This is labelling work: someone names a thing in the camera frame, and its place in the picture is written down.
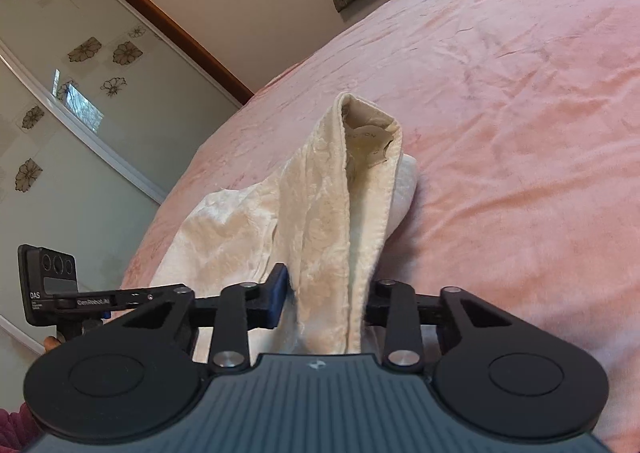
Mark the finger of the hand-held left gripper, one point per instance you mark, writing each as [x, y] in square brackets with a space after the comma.
[145, 295]

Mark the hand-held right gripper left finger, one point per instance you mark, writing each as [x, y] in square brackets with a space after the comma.
[279, 295]

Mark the brown wooden wardrobe frame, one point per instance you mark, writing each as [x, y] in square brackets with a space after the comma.
[175, 28]

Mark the pink bed blanket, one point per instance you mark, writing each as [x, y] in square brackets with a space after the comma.
[500, 133]

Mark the cream white towel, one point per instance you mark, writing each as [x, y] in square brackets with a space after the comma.
[320, 213]

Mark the person's left hand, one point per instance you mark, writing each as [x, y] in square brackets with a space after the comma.
[51, 344]

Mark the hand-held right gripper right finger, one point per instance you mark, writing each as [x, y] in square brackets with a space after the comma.
[380, 305]

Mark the flower print wardrobe door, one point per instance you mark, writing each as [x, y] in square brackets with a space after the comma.
[75, 133]

